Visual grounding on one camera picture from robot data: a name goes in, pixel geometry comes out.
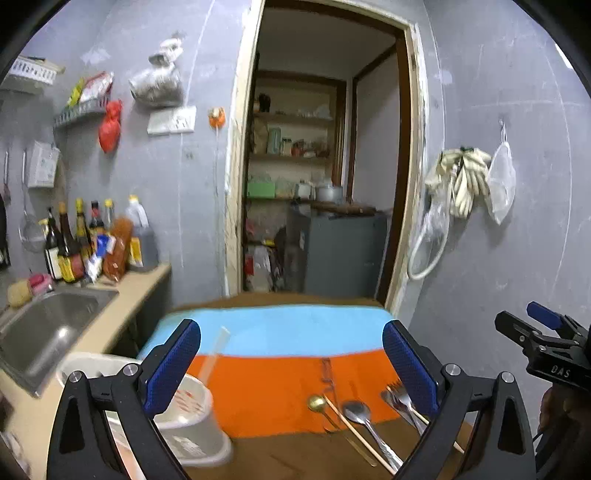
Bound silver fork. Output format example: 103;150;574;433
381;390;423;435
387;383;427;436

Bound silver ornate spoon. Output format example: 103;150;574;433
342;400;403;471

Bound gold long-handled spoon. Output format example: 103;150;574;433
307;395;377;467

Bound wooden chopstick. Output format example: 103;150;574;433
322;395;398;477
198;326;230;386

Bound white plastic utensil caddy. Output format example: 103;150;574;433
56;352;232;468

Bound stainless steel sink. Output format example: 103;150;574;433
1;285;118;398

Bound hanging white mesh bag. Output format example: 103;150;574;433
485;120;517;225

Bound hanging cream gloves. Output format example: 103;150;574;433
425;147;492;219

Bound yellow sponge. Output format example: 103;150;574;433
7;279;33;309

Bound orange snack bag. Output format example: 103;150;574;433
102;216;133;282

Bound colourful striped table cloth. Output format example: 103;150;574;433
146;294;419;479

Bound large oil jug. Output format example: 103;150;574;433
125;195;159;272

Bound grey cabinet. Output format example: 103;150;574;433
283;205;388;299

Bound metal pot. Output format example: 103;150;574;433
315;184;344;204

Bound white tissue box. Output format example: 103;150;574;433
27;141;61;188

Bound green box on shelf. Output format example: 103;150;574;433
246;180;276;199

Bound red plastic bag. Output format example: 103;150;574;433
98;100;123;154

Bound hanging clear plastic bag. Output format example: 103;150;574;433
129;35;184;108

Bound white hose loop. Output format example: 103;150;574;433
407;184;452;281

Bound white wall socket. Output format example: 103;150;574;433
146;106;197;136

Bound grey wall shelf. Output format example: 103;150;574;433
53;95;110;129

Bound orange wall hook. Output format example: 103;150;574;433
208;107;225;130

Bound white wall basket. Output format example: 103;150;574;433
8;55;65;85

